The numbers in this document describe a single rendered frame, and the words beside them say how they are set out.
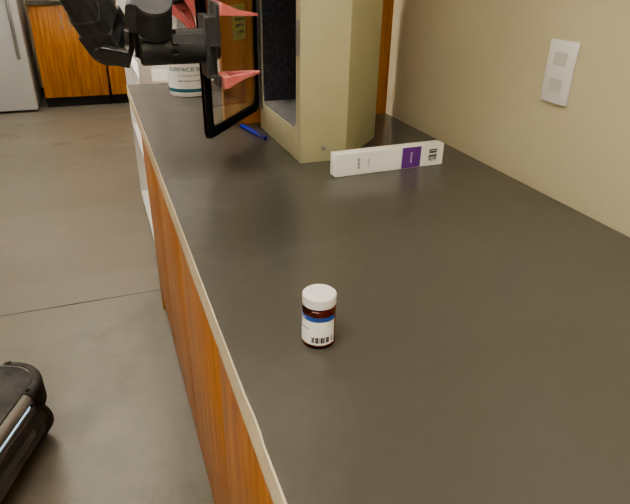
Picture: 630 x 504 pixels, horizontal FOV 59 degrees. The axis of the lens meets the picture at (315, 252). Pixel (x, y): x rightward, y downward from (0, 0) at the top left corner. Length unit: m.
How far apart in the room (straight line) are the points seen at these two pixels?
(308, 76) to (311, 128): 0.11
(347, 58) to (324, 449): 0.88
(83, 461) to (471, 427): 1.48
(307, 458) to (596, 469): 0.26
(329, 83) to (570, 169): 0.51
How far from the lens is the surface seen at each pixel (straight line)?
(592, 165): 1.16
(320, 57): 1.22
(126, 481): 1.83
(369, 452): 0.55
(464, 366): 0.66
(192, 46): 1.03
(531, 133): 1.27
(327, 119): 1.25
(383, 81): 1.71
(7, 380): 1.90
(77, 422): 2.05
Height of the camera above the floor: 1.34
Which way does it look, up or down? 27 degrees down
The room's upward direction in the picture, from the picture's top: 1 degrees clockwise
